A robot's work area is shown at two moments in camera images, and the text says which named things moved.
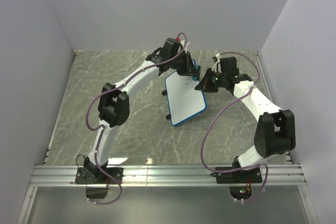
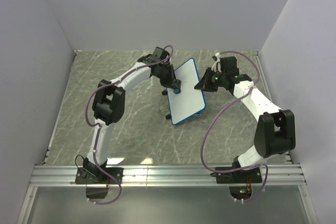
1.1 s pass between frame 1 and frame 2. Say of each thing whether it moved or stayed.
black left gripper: moved
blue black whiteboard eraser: moved
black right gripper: stayed
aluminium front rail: stayed
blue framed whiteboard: stayed
